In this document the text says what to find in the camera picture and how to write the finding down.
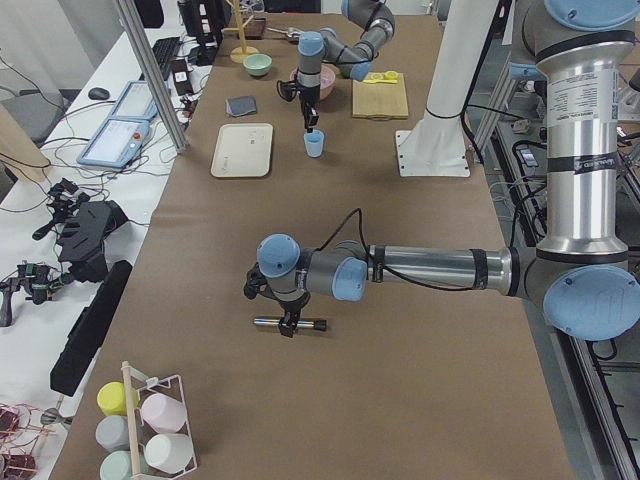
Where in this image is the teach pendant upper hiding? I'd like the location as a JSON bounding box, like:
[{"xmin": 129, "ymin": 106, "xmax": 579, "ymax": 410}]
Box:
[{"xmin": 110, "ymin": 80, "xmax": 158, "ymax": 120}]

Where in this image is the grey cup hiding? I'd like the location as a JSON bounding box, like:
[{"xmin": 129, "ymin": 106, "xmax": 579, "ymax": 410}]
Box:
[{"xmin": 95, "ymin": 415, "xmax": 130, "ymax": 453}]

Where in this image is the pink bowl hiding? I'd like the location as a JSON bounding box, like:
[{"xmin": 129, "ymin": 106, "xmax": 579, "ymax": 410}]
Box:
[{"xmin": 297, "ymin": 63, "xmax": 336, "ymax": 101}]

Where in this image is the wooden cutting board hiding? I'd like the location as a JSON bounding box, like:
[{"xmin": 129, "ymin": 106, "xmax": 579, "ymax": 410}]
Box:
[{"xmin": 352, "ymin": 72, "xmax": 409, "ymax": 120}]

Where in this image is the teach pendant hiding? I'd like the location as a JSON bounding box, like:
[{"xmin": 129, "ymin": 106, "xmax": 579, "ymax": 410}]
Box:
[
  {"xmin": 77, "ymin": 117, "xmax": 150, "ymax": 170},
  {"xmin": 110, "ymin": 80, "xmax": 158, "ymax": 120}
]

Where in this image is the pale green cup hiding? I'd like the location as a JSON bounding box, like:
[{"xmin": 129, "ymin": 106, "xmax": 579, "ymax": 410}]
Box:
[{"xmin": 99, "ymin": 450, "xmax": 133, "ymax": 480}]

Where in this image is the white cup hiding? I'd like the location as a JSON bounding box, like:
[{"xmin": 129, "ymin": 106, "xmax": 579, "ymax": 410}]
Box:
[{"xmin": 144, "ymin": 433, "xmax": 194, "ymax": 474}]

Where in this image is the teach pendant lower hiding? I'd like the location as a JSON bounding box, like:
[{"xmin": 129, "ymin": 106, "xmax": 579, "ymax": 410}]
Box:
[{"xmin": 77, "ymin": 117, "xmax": 150, "ymax": 170}]

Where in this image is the mint green bowl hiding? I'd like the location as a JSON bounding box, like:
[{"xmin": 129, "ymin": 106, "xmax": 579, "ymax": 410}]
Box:
[{"xmin": 243, "ymin": 53, "xmax": 272, "ymax": 78}]

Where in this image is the pink cup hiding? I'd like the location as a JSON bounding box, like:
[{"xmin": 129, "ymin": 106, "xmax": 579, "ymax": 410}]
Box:
[{"xmin": 140, "ymin": 393, "xmax": 187, "ymax": 433}]

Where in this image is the white cup rack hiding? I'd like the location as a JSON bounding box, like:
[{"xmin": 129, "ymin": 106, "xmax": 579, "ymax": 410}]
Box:
[{"xmin": 121, "ymin": 361, "xmax": 199, "ymax": 479}]

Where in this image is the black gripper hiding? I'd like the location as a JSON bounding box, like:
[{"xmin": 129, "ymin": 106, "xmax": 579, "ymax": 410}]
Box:
[
  {"xmin": 273, "ymin": 290, "xmax": 311, "ymax": 315},
  {"xmin": 298, "ymin": 85, "xmax": 320, "ymax": 132}
]

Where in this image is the yellow cup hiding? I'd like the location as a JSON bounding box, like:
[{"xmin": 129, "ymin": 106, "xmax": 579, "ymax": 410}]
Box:
[{"xmin": 96, "ymin": 381, "xmax": 126, "ymax": 416}]

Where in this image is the metal ice scoop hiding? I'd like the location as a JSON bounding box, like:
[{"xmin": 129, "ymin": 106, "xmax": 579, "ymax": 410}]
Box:
[{"xmin": 266, "ymin": 27, "xmax": 302, "ymax": 42}]

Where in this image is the metal muddler rod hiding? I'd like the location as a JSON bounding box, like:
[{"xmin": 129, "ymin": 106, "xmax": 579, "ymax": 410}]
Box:
[{"xmin": 253, "ymin": 317, "xmax": 328, "ymax": 332}]

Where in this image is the yellow plastic knife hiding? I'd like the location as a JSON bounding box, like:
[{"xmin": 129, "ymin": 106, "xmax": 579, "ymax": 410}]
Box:
[{"xmin": 364, "ymin": 78, "xmax": 398, "ymax": 84}]

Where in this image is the cream rabbit tray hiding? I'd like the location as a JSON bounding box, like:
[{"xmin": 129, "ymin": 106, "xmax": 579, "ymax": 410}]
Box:
[{"xmin": 210, "ymin": 123, "xmax": 273, "ymax": 178}]

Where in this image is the black speaker bar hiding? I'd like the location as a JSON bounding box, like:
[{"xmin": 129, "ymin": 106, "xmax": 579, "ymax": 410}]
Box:
[{"xmin": 50, "ymin": 260, "xmax": 132, "ymax": 397}]

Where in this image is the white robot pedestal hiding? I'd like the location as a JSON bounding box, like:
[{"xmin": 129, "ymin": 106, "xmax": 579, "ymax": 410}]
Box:
[{"xmin": 396, "ymin": 0, "xmax": 499, "ymax": 177}]

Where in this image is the grey folded cloth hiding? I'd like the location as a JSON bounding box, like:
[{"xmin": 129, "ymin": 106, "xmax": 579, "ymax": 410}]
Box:
[{"xmin": 226, "ymin": 95, "xmax": 257, "ymax": 118}]

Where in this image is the light blue cup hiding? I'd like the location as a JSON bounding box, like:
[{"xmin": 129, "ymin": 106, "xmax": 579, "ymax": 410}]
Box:
[{"xmin": 303, "ymin": 129, "xmax": 325, "ymax": 158}]

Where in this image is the black keyboard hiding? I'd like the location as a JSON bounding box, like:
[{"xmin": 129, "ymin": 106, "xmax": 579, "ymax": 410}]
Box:
[{"xmin": 152, "ymin": 36, "xmax": 181, "ymax": 67}]

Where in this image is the black computer mouse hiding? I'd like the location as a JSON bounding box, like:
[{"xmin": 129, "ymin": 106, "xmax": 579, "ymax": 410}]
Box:
[{"xmin": 88, "ymin": 87, "xmax": 110, "ymax": 101}]

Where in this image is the aluminium frame post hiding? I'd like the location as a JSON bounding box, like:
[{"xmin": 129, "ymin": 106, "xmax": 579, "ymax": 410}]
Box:
[{"xmin": 115, "ymin": 0, "xmax": 187, "ymax": 154}]

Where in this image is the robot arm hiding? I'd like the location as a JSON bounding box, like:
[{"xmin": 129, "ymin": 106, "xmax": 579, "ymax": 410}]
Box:
[
  {"xmin": 295, "ymin": 0, "xmax": 395, "ymax": 133},
  {"xmin": 244, "ymin": 1, "xmax": 639, "ymax": 341}
]

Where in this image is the wooden cup stand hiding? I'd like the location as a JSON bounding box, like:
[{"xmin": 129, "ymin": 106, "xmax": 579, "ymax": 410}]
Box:
[{"xmin": 224, "ymin": 0, "xmax": 259, "ymax": 64}]

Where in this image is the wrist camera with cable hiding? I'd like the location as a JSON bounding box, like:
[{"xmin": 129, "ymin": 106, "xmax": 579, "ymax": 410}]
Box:
[{"xmin": 276, "ymin": 69, "xmax": 301, "ymax": 103}]

